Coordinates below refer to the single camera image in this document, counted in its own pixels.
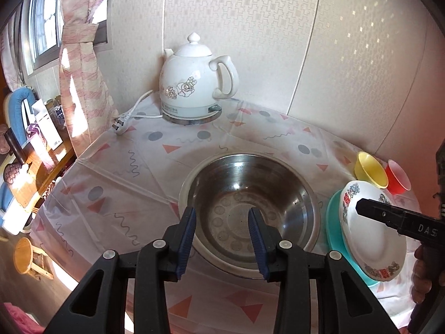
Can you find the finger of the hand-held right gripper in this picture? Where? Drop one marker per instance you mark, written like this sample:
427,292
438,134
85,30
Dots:
379,212

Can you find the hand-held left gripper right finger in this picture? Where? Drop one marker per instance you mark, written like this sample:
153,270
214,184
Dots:
259,247

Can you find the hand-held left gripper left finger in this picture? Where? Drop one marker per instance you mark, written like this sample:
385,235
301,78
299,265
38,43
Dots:
186,243

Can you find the red plastic bowl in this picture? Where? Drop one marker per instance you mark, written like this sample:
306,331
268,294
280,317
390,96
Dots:
396,177

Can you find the yellow plastic bowl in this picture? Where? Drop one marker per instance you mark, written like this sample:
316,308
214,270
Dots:
368,167

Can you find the teal plastic plate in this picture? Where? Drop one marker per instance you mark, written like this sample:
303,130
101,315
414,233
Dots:
333,229

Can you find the stainless steel bowl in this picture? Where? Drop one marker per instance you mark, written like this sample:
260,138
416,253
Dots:
243,188

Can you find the person's right hand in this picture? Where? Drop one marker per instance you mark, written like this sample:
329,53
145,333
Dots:
424,275

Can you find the patterned plastic tablecloth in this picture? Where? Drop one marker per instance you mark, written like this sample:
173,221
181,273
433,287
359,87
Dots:
121,188

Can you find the wooden stool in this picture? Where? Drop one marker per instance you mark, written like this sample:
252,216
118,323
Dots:
26,254

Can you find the white ceramic electric kettle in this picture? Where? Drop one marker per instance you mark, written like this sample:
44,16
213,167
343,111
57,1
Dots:
187,76

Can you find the wooden desk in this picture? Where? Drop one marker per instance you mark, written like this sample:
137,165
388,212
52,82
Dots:
31,177

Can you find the white cardboard box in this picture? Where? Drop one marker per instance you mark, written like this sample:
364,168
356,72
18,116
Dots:
48,128

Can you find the pink patterned curtain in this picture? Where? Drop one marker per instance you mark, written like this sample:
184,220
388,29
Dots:
83,94

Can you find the purple box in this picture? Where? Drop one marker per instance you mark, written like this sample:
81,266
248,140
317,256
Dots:
36,137

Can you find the magenta cloth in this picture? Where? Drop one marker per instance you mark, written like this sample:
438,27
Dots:
17,320

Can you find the clear glass jar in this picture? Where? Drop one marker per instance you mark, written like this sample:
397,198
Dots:
55,111

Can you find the blue chair back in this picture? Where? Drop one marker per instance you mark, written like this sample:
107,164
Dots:
17,94

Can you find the window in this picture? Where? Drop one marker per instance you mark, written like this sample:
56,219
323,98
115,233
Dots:
45,24

